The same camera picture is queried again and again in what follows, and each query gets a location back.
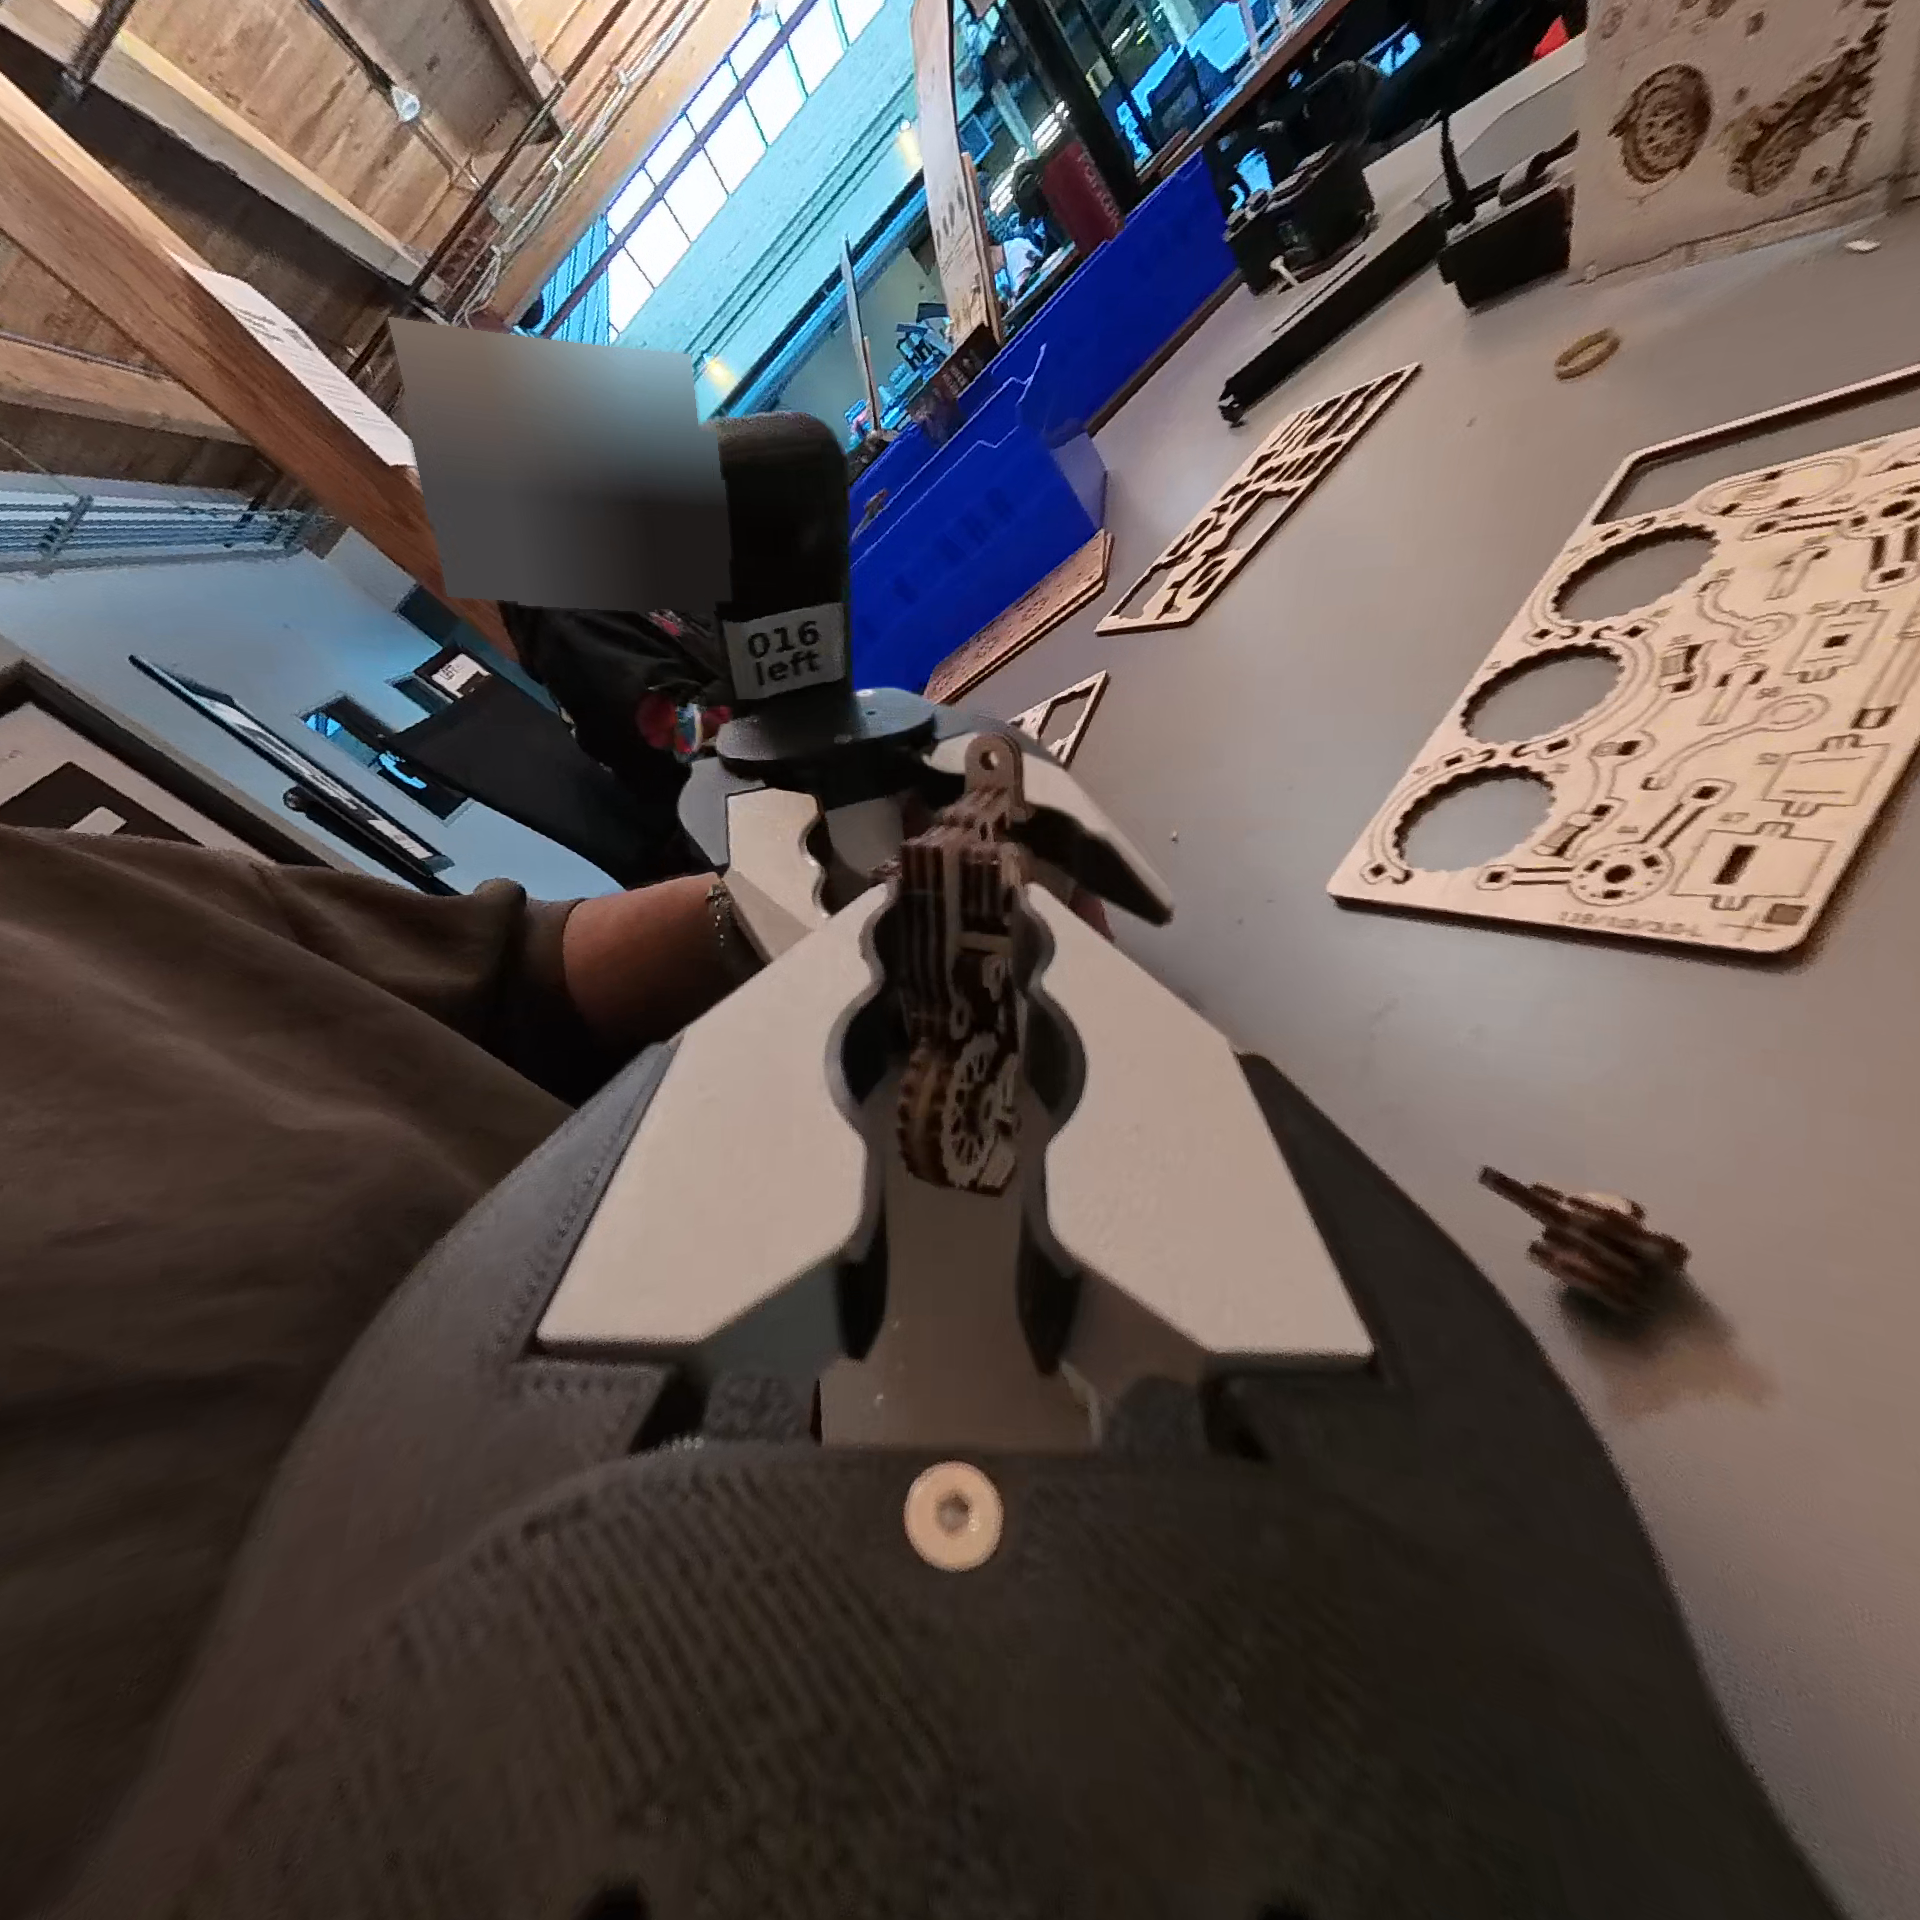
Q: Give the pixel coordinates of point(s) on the person's brown clothing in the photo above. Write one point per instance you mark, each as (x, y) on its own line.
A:
(226, 1198)

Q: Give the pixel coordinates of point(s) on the large wooden puzzle sheet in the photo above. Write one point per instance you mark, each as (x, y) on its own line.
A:
(1697, 914)

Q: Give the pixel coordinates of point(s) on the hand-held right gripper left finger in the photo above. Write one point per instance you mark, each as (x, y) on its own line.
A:
(706, 1198)

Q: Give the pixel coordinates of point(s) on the small wooden gear assembly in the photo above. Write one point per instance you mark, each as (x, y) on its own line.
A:
(1596, 1240)

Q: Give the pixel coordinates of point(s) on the standing wooden sheet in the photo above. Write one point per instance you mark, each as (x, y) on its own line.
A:
(962, 183)

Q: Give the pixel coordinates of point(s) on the wooden sheet frame piece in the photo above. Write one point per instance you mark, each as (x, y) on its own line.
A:
(1073, 695)

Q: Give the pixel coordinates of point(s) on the white instruction booklet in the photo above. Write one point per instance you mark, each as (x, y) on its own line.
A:
(1720, 199)

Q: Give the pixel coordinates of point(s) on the black battery charger dock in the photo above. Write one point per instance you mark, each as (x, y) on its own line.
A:
(1288, 211)

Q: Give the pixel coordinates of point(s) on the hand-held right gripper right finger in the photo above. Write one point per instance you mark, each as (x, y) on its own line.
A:
(1199, 1198)

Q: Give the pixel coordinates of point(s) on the brown wooden sheet stack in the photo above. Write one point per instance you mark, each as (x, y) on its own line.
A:
(1026, 631)

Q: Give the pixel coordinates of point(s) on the black framed board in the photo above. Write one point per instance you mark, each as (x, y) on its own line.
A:
(302, 764)

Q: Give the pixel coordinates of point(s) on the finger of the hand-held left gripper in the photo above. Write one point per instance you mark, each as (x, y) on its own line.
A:
(766, 867)
(1107, 866)

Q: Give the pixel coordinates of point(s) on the black flat bar device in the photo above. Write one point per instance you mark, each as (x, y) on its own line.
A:
(1321, 337)

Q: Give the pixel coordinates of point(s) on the cut-out wooden puzzle sheet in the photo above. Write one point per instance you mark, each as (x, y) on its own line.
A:
(1149, 612)

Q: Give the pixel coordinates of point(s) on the black white framed print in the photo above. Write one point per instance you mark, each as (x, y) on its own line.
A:
(57, 752)

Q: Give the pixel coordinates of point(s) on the wooden motorcycle model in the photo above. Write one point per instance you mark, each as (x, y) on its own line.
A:
(962, 957)

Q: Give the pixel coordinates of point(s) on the white paper sign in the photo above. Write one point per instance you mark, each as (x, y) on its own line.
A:
(302, 356)

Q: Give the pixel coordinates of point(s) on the blue plastic bin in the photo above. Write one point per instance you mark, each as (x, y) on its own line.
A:
(962, 526)
(1149, 300)

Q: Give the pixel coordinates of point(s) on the grey desk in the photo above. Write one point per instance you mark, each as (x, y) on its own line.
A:
(1354, 1078)

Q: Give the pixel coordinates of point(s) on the small black box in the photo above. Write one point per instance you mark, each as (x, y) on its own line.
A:
(1499, 241)

